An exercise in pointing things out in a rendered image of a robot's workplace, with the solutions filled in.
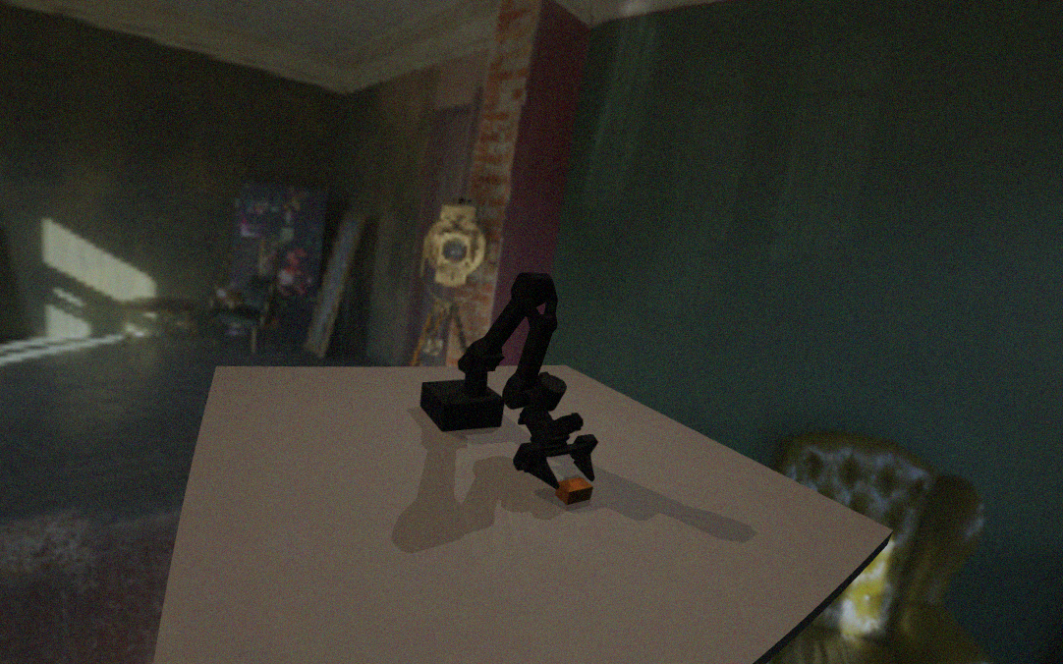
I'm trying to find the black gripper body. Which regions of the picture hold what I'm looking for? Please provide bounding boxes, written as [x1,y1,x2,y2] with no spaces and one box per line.
[513,418,598,470]

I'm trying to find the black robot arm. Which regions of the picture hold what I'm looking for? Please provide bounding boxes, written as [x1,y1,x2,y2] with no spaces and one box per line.
[458,272,584,443]

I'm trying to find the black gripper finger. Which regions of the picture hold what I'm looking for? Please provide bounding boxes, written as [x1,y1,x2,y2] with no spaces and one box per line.
[524,452,559,489]
[574,444,595,481]

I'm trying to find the orange block with dark square face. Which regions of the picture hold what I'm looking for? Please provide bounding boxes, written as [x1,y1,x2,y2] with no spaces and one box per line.
[555,477,593,505]

